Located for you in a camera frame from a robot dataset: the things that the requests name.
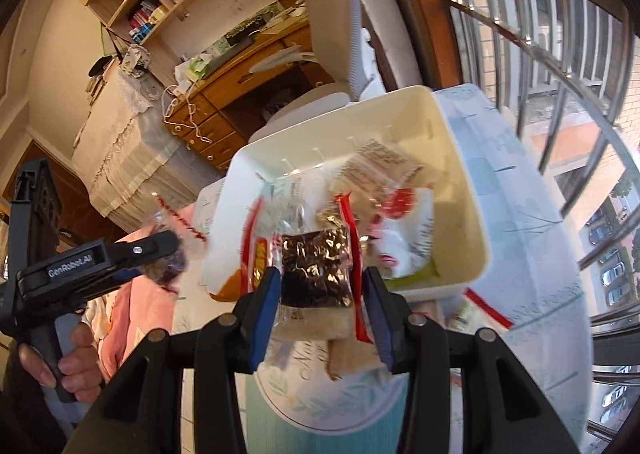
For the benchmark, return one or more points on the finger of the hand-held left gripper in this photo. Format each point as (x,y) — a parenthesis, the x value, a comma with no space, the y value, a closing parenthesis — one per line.
(145,249)

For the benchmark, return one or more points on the green tissue pack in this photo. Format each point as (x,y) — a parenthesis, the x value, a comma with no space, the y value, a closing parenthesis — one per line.
(192,67)

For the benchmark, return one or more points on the pink bed blanket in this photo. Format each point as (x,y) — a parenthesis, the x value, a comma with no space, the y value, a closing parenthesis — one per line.
(145,319)

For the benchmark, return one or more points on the clear red-edged snack packet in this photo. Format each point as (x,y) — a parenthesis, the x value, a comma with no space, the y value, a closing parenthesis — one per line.
(175,244)
(312,264)

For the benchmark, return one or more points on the dark wooden door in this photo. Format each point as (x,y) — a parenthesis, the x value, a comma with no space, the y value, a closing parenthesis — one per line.
(75,214)

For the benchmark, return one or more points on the large white snack bag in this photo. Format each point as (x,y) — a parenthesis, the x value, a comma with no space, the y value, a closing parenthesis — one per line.
(405,229)

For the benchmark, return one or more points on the wooden desk with drawers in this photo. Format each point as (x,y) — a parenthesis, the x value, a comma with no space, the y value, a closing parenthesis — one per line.
(240,98)

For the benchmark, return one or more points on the clear brown pastry packet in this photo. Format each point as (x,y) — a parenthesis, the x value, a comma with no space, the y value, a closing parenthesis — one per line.
(377,161)

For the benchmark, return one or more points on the grey office chair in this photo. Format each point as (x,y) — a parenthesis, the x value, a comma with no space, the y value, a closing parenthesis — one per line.
(335,23)

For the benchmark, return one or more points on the brown bread packet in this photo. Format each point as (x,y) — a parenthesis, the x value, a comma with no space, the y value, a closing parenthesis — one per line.
(352,359)

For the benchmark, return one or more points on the orange snack packet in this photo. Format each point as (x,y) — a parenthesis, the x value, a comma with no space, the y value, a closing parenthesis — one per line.
(227,286)

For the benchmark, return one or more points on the person's left hand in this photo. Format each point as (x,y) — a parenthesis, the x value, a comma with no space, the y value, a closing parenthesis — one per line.
(77,359)

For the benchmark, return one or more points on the lace-covered piano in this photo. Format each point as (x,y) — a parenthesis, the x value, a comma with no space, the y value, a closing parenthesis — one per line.
(130,158)

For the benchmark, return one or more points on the patterned cloth bag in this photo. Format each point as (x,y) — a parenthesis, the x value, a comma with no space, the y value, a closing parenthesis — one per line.
(136,59)

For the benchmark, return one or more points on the white plastic bin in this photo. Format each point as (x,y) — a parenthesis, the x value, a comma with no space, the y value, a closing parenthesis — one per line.
(450,184)

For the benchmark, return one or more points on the clear cracker packet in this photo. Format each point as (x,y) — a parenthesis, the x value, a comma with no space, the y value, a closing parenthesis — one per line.
(295,199)

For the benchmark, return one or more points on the black hat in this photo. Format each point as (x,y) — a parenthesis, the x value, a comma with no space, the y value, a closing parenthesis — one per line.
(100,64)

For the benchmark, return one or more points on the tree print tablecloth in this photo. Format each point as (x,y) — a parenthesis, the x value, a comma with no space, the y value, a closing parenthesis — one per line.
(525,259)

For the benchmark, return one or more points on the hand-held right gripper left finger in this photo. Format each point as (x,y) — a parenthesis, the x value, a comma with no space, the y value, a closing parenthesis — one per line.
(264,316)

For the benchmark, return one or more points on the metal window grille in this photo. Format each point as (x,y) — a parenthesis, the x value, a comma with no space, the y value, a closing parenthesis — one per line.
(560,58)

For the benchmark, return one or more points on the red striped snack wrapper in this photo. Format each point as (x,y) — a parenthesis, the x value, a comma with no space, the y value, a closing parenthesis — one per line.
(480,311)

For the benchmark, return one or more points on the black keyboard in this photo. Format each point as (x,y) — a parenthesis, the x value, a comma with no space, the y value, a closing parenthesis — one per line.
(227,56)

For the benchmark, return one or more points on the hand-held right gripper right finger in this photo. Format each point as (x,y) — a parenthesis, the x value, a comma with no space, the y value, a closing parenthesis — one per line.
(379,316)

